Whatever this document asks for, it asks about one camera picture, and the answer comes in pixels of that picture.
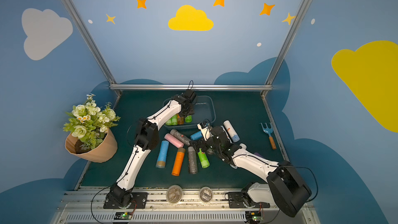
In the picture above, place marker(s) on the beige flower pot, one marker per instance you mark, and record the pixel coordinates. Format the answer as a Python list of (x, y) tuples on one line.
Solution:
[(105, 151)]

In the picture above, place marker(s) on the metal rail frame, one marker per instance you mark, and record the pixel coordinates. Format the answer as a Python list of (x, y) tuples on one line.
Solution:
[(85, 206)]

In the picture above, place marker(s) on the bright green bag roll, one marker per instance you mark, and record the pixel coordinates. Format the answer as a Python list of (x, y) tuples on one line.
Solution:
[(203, 159)]

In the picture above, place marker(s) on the green bag roll red label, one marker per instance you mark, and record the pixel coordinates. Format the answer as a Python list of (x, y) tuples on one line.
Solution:
[(188, 119)]

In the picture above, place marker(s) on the orange bag roll gold end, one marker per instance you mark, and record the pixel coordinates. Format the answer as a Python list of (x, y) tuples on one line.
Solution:
[(180, 120)]

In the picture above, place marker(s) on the left clear round dish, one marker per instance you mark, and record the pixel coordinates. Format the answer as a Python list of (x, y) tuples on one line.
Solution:
[(174, 194)]

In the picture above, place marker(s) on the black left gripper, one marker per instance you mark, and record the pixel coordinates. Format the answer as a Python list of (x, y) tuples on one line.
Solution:
[(187, 108)]

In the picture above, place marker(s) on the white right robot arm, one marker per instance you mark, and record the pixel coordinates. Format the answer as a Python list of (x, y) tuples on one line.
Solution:
[(283, 187)]

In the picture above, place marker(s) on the teal plastic storage box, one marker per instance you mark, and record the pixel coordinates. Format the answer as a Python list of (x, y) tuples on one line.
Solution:
[(203, 110)]

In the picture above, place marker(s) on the light green bag roll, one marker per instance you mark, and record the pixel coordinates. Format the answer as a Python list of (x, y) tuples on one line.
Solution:
[(174, 120)]

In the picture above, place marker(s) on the clear round dish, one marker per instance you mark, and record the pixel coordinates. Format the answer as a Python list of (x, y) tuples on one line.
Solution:
[(174, 194), (206, 194)]

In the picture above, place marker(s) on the right clear round dish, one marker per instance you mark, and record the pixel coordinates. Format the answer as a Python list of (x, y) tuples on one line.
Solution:
[(206, 194)]

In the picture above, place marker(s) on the dark grey bag roll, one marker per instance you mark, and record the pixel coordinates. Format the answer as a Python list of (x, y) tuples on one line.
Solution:
[(185, 140)]

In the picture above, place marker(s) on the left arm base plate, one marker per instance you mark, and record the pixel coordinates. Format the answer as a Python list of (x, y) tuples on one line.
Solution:
[(133, 200)]

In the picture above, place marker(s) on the blue garden fork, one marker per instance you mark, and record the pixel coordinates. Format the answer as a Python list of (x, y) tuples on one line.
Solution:
[(267, 129)]

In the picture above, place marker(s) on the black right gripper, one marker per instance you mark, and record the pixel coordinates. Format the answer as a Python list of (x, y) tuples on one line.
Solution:
[(202, 144)]

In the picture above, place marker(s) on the pink bag roll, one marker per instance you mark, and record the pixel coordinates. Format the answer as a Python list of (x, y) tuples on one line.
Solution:
[(174, 141)]

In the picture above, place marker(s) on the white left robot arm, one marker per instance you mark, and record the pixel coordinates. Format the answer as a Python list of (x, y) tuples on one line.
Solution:
[(146, 139)]

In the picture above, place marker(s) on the blue bag roll gold end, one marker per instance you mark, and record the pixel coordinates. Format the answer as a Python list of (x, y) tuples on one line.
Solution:
[(162, 157)]

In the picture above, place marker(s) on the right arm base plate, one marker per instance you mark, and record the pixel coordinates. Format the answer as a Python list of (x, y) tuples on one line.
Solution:
[(240, 200)]

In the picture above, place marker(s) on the artificial flower bouquet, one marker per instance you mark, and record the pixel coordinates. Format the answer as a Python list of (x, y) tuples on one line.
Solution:
[(90, 124)]

